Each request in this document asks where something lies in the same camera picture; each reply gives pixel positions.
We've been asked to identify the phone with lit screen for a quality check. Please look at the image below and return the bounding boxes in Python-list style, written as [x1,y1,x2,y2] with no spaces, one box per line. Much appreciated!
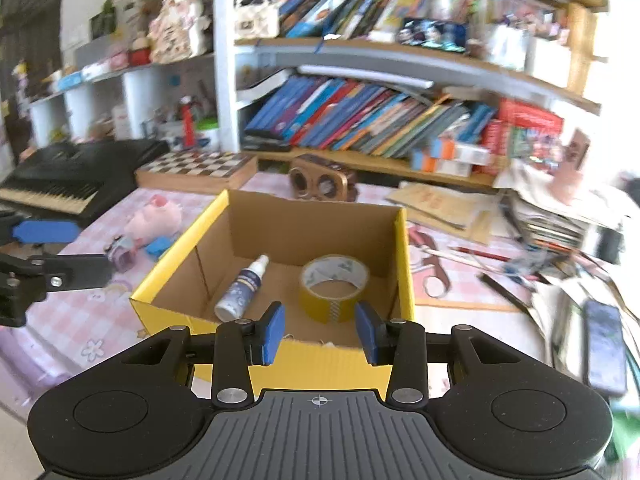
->
[399,17,469,54]

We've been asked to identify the yellow tape roll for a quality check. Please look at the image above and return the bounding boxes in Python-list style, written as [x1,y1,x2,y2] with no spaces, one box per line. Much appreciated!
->
[298,254,371,325]

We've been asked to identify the white quilted bag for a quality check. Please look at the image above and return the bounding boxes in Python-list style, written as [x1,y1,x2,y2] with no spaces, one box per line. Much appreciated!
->
[233,0,280,39]

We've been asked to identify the pile of loose papers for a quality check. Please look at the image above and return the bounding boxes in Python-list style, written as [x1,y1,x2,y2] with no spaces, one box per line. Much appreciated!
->
[500,159,627,262]

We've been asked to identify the white green pen holder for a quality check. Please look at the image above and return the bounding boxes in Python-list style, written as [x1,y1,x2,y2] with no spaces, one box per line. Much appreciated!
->
[194,118,221,154]

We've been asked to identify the wooden speaker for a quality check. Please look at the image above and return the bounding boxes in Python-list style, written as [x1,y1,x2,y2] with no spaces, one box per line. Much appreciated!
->
[288,154,357,202]

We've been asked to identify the wooden chessboard box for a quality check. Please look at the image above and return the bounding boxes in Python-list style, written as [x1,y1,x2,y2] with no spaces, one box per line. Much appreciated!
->
[134,149,260,196]

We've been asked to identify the pink plush toy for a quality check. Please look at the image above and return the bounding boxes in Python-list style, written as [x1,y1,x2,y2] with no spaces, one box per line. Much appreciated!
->
[123,194,184,249]

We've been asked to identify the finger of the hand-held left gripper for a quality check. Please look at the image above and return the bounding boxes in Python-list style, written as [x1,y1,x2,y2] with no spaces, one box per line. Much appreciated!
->
[0,212,81,246]
[0,252,112,307]

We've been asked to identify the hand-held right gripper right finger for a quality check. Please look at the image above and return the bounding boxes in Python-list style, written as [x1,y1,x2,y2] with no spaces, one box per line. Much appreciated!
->
[354,301,519,409]

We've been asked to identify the red boxed set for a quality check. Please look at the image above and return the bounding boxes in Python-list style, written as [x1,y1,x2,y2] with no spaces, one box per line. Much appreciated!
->
[482,98,565,174]

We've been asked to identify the orange and white carton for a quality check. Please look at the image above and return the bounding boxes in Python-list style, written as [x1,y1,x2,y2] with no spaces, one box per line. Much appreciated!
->
[429,137,491,166]
[412,152,474,177]

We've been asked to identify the yellow cardboard box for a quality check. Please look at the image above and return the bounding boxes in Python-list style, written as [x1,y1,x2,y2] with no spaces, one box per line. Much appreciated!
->
[129,188,416,397]

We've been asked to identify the black electronic keyboard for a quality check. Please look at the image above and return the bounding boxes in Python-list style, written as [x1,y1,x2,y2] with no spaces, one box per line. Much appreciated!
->
[0,139,171,229]

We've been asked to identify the brown paper folder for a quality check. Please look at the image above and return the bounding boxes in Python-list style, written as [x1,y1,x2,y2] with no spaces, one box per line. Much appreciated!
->
[387,182,506,244]

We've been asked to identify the white spray bottle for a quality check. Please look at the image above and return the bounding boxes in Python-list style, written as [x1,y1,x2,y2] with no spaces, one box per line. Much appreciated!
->
[213,254,271,322]

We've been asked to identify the stack of books and papers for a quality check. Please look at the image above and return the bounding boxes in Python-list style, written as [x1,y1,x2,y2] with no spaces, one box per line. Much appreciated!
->
[525,259,640,413]

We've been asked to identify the row of colourful leaning books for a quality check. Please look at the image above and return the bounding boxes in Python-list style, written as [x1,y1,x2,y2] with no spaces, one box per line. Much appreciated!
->
[243,73,499,159]

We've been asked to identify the dark smartphone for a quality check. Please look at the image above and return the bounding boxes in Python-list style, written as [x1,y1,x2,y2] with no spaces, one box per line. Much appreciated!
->
[582,299,629,395]

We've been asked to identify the pink tabletop device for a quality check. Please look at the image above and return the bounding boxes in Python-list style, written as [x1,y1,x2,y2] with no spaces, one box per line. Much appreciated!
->
[549,129,592,202]

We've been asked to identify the small blue block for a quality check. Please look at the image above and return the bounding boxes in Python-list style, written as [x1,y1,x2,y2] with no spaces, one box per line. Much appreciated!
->
[144,238,175,261]

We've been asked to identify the white bookshelf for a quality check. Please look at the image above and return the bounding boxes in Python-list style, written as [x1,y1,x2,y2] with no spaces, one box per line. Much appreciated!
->
[27,0,609,192]

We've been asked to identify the red handled scissors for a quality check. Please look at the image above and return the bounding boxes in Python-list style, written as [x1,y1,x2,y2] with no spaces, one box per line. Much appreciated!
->
[409,227,452,299]

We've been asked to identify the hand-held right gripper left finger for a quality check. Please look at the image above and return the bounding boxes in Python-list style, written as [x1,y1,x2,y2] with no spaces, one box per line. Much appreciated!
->
[117,301,287,410]

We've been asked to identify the red round jar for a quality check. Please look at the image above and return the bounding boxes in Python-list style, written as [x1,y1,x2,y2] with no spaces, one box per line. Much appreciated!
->
[127,34,152,66]

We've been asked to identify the red pencil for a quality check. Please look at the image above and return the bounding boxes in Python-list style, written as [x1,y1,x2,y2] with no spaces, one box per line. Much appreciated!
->
[447,244,512,262]

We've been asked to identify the row of shelf-top books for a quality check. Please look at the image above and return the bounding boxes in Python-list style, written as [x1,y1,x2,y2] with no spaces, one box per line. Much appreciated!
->
[277,0,481,39]

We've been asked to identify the white pen box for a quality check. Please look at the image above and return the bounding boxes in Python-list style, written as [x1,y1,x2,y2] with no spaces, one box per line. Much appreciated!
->
[524,35,574,89]

